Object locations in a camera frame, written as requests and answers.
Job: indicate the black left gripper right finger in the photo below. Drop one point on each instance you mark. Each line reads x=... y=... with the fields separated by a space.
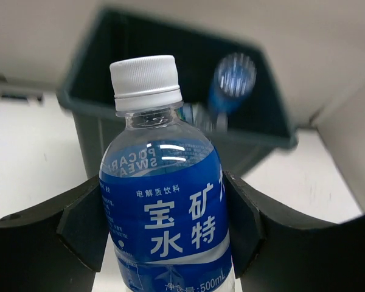
x=276 y=248

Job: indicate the blue cap water bottle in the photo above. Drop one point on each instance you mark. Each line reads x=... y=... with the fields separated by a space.
x=233 y=82

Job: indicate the blue label on frame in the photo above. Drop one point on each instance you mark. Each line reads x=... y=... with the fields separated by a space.
x=23 y=97

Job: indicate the dark green plastic bin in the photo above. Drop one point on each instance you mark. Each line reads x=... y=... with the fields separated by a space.
x=258 y=127

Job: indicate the white cap Pocari bottle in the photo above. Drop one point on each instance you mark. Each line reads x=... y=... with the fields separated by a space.
x=162 y=187

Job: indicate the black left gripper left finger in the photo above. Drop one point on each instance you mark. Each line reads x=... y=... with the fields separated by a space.
x=57 y=245

